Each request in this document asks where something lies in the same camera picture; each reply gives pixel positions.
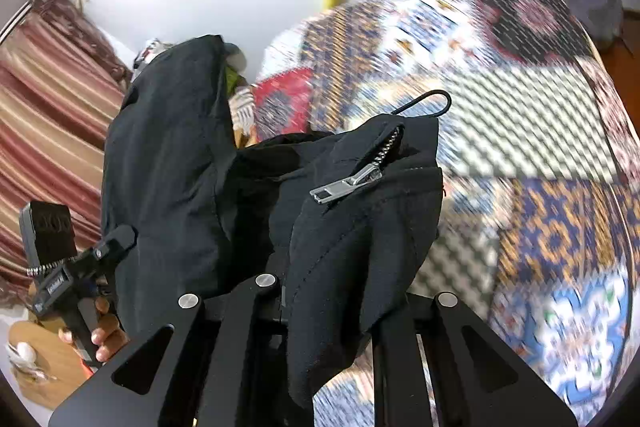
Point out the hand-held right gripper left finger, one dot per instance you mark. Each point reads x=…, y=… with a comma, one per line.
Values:
x=250, y=322

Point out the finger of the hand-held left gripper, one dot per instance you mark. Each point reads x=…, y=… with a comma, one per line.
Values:
x=115, y=243

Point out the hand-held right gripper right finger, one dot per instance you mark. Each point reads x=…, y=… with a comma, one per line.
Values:
x=400, y=357

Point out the black zip hoodie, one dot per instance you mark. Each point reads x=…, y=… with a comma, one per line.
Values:
x=175, y=157

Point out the person's left hand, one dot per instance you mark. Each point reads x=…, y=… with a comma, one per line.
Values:
x=107, y=332

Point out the striped red curtain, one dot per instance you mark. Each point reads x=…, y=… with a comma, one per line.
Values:
x=50, y=107

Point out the white object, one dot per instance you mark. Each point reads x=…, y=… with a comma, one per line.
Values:
x=22, y=354

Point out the round wooden stool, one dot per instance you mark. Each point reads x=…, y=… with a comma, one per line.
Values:
x=55, y=367

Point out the pile of small boxes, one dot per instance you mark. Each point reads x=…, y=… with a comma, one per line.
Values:
x=147, y=54

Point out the grey cushion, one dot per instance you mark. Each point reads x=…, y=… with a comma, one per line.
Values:
x=231, y=49

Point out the patchwork patterned blanket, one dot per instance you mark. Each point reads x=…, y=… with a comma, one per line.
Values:
x=525, y=132

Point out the purple backpack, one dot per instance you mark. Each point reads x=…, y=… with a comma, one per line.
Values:
x=592, y=19

